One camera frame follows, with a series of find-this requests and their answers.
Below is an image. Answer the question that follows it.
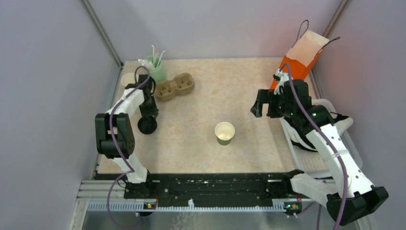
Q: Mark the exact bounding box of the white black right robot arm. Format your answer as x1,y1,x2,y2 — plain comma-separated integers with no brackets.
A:
251,70,389,226

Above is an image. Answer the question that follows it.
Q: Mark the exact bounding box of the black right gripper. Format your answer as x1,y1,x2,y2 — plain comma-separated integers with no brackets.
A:
250,89,295,118

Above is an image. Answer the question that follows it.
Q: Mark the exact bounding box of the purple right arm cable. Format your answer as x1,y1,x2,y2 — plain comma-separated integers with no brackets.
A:
279,63,350,230

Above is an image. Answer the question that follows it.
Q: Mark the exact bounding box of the orange paper bag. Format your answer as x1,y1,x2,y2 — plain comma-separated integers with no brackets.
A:
275,20,340,80

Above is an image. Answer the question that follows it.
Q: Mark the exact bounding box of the aluminium frame rail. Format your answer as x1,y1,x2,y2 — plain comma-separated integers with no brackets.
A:
80,0,124,68

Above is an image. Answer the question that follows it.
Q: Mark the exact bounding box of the stack of black lids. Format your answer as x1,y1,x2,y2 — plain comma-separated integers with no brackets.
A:
137,116,158,135

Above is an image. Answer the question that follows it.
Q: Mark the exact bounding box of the green straw holder cup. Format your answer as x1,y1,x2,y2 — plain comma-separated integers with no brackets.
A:
149,63,167,82

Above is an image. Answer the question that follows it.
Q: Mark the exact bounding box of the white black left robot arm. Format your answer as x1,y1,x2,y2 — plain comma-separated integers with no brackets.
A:
95,74,158,198

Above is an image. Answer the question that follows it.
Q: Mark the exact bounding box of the white plastic basket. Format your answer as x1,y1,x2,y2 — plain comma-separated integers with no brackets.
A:
280,118,363,178

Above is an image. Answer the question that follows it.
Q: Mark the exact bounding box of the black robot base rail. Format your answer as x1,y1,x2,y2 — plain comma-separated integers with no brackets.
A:
95,172,313,208

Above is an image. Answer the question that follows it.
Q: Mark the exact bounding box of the green paper coffee cup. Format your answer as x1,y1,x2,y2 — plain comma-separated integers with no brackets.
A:
214,122,236,146

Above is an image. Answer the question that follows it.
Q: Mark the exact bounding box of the stack of green paper cups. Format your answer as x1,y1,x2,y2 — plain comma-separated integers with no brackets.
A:
120,72,138,89

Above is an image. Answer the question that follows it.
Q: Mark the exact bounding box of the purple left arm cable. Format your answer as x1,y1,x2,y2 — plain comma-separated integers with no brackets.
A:
106,66,153,229

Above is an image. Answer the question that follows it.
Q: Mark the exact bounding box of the brown cardboard cup carrier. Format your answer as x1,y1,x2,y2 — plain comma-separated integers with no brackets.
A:
154,72,195,101

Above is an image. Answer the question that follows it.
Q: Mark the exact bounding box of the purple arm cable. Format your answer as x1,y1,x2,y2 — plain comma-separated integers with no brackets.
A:
279,63,350,230
106,66,153,229

